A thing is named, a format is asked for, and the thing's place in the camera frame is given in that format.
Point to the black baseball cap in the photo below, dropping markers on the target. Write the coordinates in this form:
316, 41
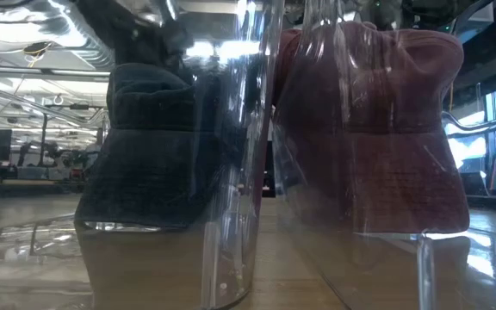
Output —
153, 172

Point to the clear plastic bin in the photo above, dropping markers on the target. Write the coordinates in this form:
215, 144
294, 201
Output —
403, 275
231, 267

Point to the red baseball cap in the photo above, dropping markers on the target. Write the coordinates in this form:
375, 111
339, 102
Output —
381, 150

